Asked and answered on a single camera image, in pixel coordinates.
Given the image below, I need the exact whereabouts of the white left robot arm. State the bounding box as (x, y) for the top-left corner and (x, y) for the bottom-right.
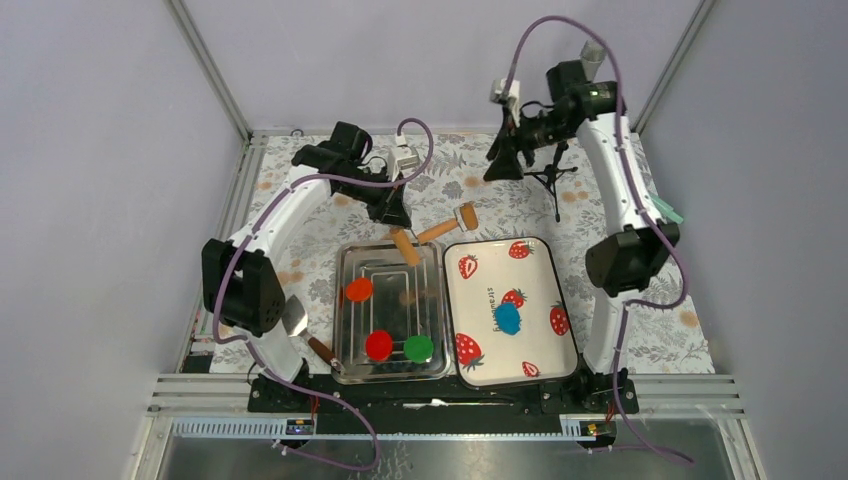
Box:
(201, 122), (422, 411)

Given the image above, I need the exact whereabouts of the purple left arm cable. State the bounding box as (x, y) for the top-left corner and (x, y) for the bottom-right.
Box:
(210, 117), (435, 473)

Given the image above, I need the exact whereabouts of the orange dough disc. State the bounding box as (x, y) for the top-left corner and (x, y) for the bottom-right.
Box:
(344, 277), (374, 303)

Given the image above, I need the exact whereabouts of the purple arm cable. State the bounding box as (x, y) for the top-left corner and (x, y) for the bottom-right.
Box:
(503, 15), (697, 468)
(210, 117), (435, 473)

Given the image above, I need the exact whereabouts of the white strawberry print tray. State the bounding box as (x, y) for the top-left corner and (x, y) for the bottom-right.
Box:
(444, 237), (579, 389)

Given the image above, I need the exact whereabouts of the floral table mat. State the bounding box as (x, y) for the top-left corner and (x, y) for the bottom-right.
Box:
(273, 134), (714, 374)

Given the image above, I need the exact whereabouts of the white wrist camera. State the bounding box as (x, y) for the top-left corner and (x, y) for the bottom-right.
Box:
(489, 78), (520, 108)
(387, 134), (421, 181)

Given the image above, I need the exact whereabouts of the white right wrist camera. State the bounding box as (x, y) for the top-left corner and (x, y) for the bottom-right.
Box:
(489, 78), (520, 108)

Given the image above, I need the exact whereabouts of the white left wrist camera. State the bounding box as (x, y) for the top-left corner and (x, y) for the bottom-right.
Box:
(387, 134), (421, 181)

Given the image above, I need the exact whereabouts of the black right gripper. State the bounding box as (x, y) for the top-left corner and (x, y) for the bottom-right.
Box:
(481, 105), (571, 184)

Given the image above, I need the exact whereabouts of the wooden double-ended dough roller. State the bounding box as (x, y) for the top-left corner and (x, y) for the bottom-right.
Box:
(389, 202), (479, 267)

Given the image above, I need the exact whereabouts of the red dough disc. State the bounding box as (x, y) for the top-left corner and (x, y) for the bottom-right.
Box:
(365, 330), (394, 362)

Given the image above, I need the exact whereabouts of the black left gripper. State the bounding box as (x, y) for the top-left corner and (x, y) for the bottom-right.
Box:
(337, 165), (411, 228)

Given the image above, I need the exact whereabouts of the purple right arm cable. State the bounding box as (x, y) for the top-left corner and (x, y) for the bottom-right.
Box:
(503, 15), (697, 468)

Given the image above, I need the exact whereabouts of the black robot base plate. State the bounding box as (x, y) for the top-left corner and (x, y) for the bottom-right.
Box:
(247, 374), (613, 435)

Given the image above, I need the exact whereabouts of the green dough disc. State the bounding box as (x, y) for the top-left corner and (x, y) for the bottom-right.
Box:
(403, 335), (434, 364)

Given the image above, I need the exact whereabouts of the blue dough piece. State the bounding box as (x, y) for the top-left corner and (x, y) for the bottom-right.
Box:
(494, 302), (521, 336)

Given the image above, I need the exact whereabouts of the stainless steel baking tray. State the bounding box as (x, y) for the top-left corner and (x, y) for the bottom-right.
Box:
(332, 240), (451, 385)

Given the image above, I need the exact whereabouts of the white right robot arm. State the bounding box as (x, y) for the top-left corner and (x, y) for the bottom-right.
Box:
(484, 60), (680, 412)

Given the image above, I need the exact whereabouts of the mint green handheld tool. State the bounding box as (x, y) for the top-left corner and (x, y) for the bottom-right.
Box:
(650, 194), (684, 224)

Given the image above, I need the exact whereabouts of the metal spatula wooden handle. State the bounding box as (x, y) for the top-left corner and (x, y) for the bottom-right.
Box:
(281, 295), (344, 373)

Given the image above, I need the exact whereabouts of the silver microphone on stand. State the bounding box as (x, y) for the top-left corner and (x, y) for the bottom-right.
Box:
(527, 39), (607, 223)

